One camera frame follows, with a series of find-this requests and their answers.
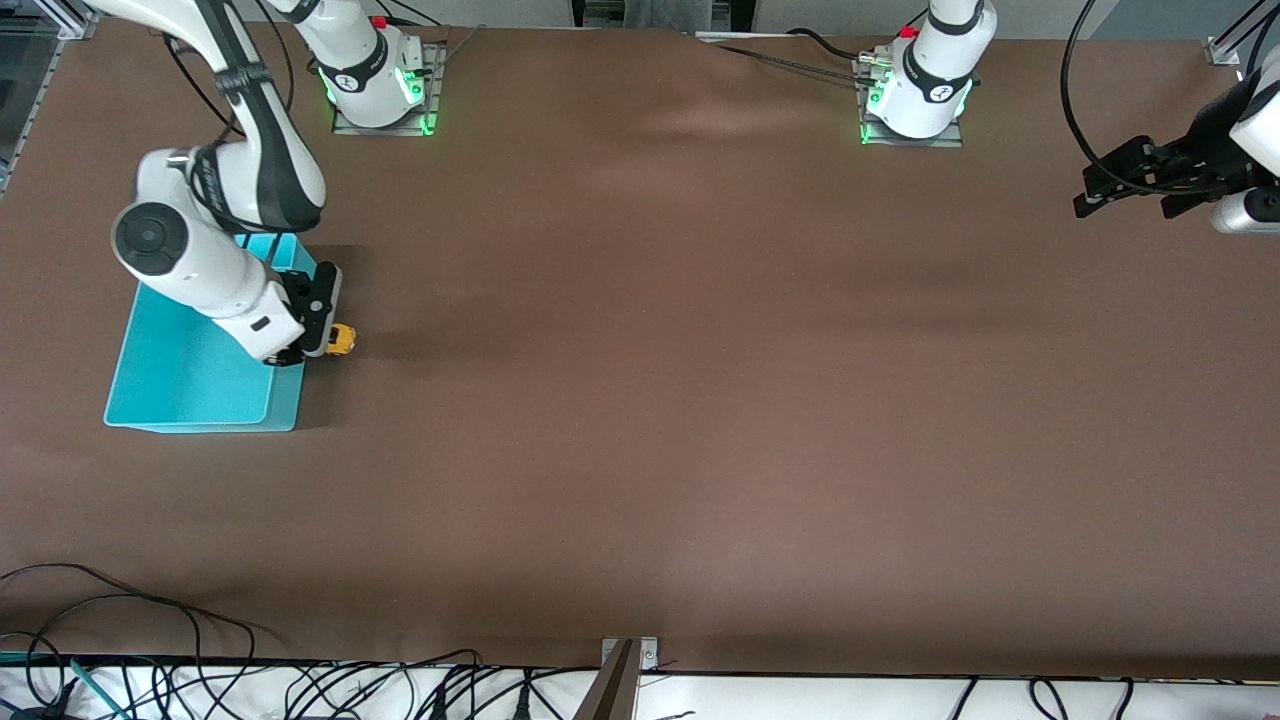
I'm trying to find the turquoise plastic bin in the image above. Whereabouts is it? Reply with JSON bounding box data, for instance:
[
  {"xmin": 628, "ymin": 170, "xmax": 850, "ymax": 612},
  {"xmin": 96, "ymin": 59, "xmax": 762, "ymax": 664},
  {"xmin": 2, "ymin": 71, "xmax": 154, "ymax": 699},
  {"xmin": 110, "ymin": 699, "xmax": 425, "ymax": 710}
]
[{"xmin": 104, "ymin": 232, "xmax": 322, "ymax": 434}]

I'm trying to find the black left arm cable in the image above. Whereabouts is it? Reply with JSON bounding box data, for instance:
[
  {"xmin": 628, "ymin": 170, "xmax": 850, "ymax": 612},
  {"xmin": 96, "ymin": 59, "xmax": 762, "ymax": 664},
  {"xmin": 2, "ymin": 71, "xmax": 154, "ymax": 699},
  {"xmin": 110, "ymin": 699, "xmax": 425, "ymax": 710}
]
[{"xmin": 1060, "ymin": 0, "xmax": 1246, "ymax": 196}]

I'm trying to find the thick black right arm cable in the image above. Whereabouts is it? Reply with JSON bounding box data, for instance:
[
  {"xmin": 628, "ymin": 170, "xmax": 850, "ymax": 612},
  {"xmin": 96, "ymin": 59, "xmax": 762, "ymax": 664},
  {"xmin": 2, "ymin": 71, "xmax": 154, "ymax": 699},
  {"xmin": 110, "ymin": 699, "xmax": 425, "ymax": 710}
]
[{"xmin": 160, "ymin": 0, "xmax": 298, "ymax": 141}]

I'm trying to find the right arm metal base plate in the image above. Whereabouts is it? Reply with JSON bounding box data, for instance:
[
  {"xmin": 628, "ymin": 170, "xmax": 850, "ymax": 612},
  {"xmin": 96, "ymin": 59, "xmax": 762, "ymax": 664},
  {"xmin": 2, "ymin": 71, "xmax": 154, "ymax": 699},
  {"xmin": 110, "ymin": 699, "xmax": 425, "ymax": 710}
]
[{"xmin": 330, "ymin": 40, "xmax": 448, "ymax": 138}]

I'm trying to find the black base power cable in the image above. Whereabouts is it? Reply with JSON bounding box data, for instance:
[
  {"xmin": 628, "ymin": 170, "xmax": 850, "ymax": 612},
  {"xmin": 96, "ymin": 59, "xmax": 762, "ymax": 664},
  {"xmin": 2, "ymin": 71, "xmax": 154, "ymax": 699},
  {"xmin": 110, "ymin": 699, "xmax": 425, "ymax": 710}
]
[{"xmin": 790, "ymin": 28, "xmax": 871, "ymax": 63}]

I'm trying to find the thin grey base cable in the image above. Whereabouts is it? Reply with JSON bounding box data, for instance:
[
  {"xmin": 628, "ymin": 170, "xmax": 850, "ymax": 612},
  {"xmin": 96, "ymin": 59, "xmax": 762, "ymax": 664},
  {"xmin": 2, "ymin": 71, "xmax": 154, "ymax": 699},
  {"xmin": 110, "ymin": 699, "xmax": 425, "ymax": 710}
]
[{"xmin": 715, "ymin": 45, "xmax": 866, "ymax": 86}]

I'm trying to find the long thin black cable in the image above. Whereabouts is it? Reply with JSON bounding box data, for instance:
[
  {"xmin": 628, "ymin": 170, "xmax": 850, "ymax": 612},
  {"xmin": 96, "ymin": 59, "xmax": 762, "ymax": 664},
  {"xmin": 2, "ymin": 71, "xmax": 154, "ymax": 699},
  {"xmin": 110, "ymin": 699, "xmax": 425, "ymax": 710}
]
[
  {"xmin": 0, "ymin": 563, "xmax": 259, "ymax": 666},
  {"xmin": 25, "ymin": 594, "xmax": 206, "ymax": 669}
]

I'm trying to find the tangled black cable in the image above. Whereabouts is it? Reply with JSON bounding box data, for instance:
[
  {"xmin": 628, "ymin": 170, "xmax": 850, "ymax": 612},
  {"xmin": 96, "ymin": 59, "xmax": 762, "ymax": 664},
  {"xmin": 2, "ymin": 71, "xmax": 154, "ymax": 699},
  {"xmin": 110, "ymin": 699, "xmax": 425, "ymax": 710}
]
[{"xmin": 285, "ymin": 650, "xmax": 483, "ymax": 720}]

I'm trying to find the coiled black cable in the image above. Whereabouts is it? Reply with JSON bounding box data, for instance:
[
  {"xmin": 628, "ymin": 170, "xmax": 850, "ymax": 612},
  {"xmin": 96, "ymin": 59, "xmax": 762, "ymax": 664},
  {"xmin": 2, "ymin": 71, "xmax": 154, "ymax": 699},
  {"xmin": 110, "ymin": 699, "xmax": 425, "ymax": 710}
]
[{"xmin": 0, "ymin": 630, "xmax": 76, "ymax": 720}]

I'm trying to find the teal cable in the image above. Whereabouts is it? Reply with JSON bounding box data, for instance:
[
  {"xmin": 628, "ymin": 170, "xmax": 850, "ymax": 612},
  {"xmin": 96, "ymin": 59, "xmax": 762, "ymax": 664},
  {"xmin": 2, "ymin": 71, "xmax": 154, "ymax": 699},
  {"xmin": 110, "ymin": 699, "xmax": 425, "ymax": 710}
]
[{"xmin": 68, "ymin": 657, "xmax": 131, "ymax": 720}]

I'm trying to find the silver table edge bracket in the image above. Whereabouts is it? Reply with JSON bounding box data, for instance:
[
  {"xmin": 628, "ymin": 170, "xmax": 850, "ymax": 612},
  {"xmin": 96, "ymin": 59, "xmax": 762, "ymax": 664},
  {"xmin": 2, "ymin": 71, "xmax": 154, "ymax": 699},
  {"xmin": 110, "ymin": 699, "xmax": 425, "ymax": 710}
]
[{"xmin": 602, "ymin": 637, "xmax": 659, "ymax": 671}]

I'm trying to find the dark camera mount pole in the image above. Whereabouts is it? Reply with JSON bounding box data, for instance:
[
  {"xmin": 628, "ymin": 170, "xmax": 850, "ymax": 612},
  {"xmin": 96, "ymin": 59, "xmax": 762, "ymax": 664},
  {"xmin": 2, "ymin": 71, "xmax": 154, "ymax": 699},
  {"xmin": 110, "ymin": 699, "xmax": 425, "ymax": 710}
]
[{"xmin": 572, "ymin": 640, "xmax": 639, "ymax": 720}]

